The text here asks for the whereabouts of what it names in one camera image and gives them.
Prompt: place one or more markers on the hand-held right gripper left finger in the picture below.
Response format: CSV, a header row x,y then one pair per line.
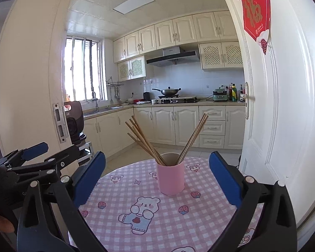
x,y
89,178

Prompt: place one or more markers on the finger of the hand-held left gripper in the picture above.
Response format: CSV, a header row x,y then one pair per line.
x,y
63,157
34,150

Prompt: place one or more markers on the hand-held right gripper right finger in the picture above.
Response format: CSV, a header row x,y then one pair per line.
x,y
224,178

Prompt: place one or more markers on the bunch of wooden chopsticks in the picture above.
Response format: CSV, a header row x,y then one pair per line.
x,y
193,137

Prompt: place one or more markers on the pink cup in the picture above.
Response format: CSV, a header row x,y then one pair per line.
x,y
170,178

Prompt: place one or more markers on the person's left hand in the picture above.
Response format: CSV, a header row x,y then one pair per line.
x,y
4,223

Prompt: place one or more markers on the metal door strike plate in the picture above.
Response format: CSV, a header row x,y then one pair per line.
x,y
60,123

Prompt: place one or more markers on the black air fryer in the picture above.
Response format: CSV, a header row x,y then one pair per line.
x,y
73,120

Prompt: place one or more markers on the steel sink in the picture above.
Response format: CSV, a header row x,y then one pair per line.
x,y
105,109

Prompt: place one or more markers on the sink faucet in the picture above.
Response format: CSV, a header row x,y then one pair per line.
x,y
94,99

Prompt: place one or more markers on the pink checked tablecloth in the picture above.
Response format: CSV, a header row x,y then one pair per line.
x,y
168,215

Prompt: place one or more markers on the hanging metal spatula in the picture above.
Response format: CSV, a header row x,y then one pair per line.
x,y
112,100

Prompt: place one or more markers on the cream base cabinets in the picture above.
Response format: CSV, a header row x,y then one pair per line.
x,y
162,126

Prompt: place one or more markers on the green electric cooker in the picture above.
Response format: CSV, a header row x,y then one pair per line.
x,y
220,95

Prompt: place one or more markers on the hanging metal ladle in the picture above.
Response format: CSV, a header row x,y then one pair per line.
x,y
117,94

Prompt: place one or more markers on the green yellow bottle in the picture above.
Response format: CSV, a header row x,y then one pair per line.
x,y
234,94

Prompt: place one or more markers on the red sauce bottle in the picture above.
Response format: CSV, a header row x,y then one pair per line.
x,y
230,93

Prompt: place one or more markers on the dark sauce bottle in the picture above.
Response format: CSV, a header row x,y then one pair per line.
x,y
241,94

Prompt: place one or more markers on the kitchen window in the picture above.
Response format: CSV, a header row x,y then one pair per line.
x,y
84,71

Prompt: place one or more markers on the gas stove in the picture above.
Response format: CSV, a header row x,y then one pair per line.
x,y
178,100

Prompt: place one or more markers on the red dish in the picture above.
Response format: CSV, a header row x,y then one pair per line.
x,y
139,100

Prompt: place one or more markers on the white door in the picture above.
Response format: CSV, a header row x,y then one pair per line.
x,y
286,97

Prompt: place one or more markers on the metal wok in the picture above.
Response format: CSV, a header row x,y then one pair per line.
x,y
169,92

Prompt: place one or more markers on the range hood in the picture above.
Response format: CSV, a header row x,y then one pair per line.
x,y
173,56

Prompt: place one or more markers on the red door poster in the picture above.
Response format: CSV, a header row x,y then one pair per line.
x,y
256,13

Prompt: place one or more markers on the ceiling light panel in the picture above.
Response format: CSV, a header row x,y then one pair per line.
x,y
136,2

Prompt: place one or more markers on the wall utensil rack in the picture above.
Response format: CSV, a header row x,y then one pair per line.
x,y
115,84

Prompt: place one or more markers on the small lattice wall cabinet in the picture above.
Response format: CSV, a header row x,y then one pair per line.
x,y
131,69

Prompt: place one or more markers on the wide lattice wall cabinet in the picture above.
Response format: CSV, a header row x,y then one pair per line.
x,y
220,55

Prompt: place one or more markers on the cream wall cabinet row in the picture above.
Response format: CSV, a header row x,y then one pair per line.
x,y
183,29

